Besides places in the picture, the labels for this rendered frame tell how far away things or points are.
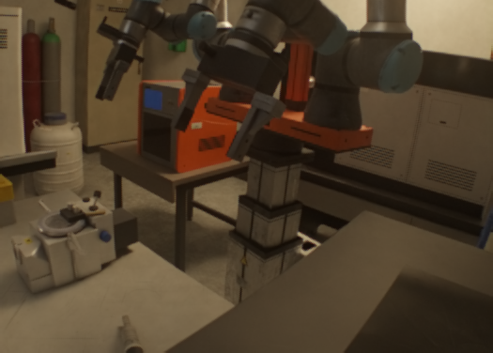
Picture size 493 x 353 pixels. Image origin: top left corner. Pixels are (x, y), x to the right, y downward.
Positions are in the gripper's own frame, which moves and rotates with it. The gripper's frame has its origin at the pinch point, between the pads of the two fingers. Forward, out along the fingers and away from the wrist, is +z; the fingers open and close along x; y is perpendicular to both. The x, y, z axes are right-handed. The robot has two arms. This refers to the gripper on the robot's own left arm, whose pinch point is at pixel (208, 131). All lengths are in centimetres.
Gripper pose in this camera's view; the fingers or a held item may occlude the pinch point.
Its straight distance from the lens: 55.3
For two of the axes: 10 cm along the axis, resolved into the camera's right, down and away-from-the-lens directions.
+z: -4.3, 9.0, 0.3
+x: 7.3, 3.7, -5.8
